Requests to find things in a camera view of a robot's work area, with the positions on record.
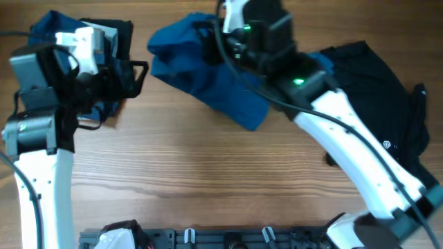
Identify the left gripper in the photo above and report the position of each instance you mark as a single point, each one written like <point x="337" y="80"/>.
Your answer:
<point x="109" y="75"/>

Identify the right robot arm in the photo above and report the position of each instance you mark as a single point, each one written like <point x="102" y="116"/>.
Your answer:
<point x="255" y="40"/>

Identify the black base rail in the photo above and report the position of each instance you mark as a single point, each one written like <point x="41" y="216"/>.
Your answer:
<point x="292" y="238"/>

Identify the blue polo shirt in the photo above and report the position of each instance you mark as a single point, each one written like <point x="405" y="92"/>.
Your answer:
<point x="179" y="62"/>

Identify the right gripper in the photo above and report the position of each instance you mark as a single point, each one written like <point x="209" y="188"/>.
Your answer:
<point x="210" y="39"/>

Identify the black shirt with logo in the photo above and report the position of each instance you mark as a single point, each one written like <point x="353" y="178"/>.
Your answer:
<point x="397" y="118"/>

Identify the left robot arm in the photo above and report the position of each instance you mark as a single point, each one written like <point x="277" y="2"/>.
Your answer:
<point x="39" y="140"/>

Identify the folded blue shirt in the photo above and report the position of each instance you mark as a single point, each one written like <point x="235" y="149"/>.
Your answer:
<point x="55" y="22"/>

